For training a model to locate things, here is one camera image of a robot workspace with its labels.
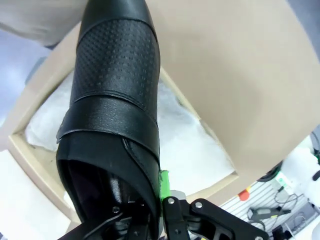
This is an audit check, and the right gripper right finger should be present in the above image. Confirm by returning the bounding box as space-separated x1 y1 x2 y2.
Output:
158 169 270 240

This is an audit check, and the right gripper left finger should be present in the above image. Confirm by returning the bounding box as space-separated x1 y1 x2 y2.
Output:
58 174 157 240

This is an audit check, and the white tissue paper sheet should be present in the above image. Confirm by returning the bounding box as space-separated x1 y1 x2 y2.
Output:
24 69 237 198

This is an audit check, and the brown cardboard shoe box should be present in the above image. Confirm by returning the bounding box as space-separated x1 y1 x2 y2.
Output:
0 21 241 226

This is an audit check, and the black leather strap shoe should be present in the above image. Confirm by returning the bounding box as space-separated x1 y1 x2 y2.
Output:
55 0 162 238

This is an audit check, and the yellow red emergency stop button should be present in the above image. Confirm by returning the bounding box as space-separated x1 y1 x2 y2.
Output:
237 188 252 202

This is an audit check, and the grey power adapter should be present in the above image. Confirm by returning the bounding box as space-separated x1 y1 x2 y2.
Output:
248 206 274 219

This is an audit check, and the white base with green light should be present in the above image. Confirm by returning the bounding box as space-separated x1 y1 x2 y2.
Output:
282 146 320 201

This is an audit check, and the aluminium slatted base plate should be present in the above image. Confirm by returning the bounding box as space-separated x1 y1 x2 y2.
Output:
219 178 320 240

